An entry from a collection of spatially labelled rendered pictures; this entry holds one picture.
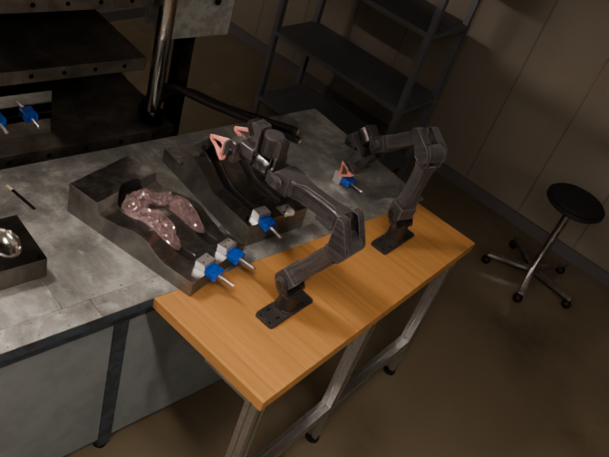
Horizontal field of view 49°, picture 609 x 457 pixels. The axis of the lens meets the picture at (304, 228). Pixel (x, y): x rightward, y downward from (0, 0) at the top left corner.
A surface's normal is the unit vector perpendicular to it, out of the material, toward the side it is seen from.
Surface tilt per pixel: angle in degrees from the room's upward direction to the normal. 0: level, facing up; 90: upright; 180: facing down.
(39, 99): 90
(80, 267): 0
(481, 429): 0
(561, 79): 90
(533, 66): 90
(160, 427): 0
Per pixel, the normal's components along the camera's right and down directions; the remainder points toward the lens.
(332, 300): 0.26, -0.75
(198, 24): 0.63, 0.61
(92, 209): -0.51, 0.42
